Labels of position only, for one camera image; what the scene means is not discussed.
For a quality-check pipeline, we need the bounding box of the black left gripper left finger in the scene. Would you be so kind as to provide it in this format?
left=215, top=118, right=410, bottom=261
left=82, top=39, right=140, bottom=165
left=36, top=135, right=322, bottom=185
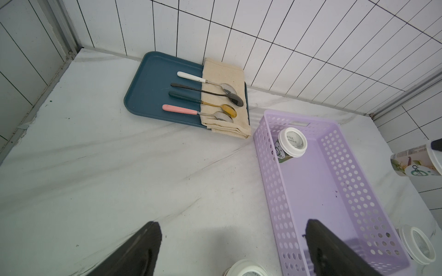
left=89, top=221, right=162, bottom=276

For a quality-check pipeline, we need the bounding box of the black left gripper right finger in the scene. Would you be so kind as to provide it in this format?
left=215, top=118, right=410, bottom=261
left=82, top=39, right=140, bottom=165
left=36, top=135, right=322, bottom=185
left=304, top=219, right=380, bottom=276

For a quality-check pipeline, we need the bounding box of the purple perforated plastic basket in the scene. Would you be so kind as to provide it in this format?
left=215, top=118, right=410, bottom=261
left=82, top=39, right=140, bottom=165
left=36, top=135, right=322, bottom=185
left=254, top=110, right=414, bottom=276

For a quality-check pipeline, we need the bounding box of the green yogurt cup white lid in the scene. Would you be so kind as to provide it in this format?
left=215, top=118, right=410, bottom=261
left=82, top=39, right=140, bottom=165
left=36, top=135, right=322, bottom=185
left=275, top=127, right=308, bottom=163

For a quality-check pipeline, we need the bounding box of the dark teal plastic tray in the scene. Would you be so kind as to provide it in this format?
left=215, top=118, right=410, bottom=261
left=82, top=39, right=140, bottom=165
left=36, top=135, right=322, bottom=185
left=123, top=51, right=250, bottom=129

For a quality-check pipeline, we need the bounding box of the black spoon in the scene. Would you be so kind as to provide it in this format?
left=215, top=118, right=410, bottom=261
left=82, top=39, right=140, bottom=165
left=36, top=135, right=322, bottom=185
left=170, top=83, right=244, bottom=107

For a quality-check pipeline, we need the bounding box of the pink handled spoon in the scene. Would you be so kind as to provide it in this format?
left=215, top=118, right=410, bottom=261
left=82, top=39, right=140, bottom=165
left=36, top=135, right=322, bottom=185
left=162, top=104, right=233, bottom=123

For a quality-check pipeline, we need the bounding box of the green handled gold spoon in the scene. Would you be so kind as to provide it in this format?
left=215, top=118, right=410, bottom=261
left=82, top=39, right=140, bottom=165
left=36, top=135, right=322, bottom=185
left=169, top=92, right=237, bottom=118

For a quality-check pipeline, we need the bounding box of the white handled spoon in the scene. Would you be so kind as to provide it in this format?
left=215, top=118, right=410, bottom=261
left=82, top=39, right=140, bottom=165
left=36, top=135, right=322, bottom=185
left=177, top=71, right=237, bottom=94

